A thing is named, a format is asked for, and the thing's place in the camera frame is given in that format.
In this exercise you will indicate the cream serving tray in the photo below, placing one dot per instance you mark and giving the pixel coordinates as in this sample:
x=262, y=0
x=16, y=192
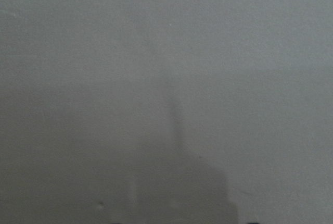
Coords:
x=166, y=111

